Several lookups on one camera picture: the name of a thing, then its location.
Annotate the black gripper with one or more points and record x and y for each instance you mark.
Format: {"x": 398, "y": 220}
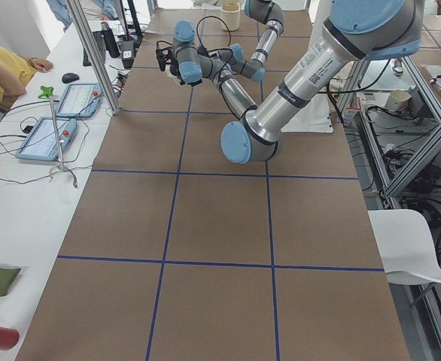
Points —
{"x": 174, "y": 70}

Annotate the black computer mouse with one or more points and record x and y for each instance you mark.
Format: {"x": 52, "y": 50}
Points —
{"x": 69, "y": 77}

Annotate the white chair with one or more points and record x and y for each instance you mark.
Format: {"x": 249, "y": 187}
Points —
{"x": 405, "y": 246}

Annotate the blue teach pendant far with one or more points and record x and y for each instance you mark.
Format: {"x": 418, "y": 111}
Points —
{"x": 79, "y": 100}

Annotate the white ceramic mug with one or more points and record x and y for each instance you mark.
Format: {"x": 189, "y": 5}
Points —
{"x": 174, "y": 77}

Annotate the cream cylindrical container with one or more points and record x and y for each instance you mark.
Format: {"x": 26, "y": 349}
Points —
{"x": 230, "y": 15}

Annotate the person in yellow shirt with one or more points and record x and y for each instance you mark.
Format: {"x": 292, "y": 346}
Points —
{"x": 15, "y": 73}

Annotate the metal stand with green top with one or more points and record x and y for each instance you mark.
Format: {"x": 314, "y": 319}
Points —
{"x": 47, "y": 93}

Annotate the blue teach pendant near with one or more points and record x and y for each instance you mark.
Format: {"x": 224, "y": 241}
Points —
{"x": 40, "y": 143}

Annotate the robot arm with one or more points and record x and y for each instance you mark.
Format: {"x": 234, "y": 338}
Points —
{"x": 271, "y": 15}
{"x": 354, "y": 30}

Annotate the black water bottle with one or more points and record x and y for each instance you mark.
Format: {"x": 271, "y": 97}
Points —
{"x": 109, "y": 39}

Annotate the blue teach pendant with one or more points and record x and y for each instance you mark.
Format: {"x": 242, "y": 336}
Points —
{"x": 79, "y": 100}
{"x": 40, "y": 143}

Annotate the aluminium frame post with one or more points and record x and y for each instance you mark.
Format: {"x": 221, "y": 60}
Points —
{"x": 89, "y": 44}

